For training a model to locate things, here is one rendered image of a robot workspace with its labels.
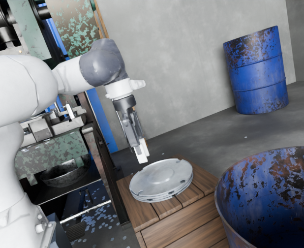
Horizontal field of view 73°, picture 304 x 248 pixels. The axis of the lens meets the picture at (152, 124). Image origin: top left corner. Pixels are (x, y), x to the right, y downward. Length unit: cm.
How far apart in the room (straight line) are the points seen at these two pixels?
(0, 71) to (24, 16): 102
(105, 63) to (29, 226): 50
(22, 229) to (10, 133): 27
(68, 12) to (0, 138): 64
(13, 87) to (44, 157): 92
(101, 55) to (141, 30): 216
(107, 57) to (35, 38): 80
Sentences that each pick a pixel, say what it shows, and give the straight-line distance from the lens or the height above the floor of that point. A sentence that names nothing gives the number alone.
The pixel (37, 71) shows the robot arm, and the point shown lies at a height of 88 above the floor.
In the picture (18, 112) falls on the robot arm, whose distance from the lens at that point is 38.
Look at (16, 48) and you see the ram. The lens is 141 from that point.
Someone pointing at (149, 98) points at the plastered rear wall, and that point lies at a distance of 266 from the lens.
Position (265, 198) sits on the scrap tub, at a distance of 83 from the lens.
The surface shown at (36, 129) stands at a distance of 130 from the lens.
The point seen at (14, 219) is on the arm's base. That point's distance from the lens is 73.
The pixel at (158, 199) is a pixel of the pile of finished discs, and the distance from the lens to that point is 84.
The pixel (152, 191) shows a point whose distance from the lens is 87.
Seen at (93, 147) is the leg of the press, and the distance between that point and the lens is 116.
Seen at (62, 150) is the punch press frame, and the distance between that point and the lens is 124.
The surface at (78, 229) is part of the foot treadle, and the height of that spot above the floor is 16.
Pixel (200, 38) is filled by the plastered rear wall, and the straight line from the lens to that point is 299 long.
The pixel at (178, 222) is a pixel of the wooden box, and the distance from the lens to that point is 84.
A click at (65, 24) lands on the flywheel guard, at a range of 110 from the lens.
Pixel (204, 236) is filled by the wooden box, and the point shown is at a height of 17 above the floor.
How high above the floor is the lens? 83
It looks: 14 degrees down
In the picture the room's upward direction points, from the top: 18 degrees counter-clockwise
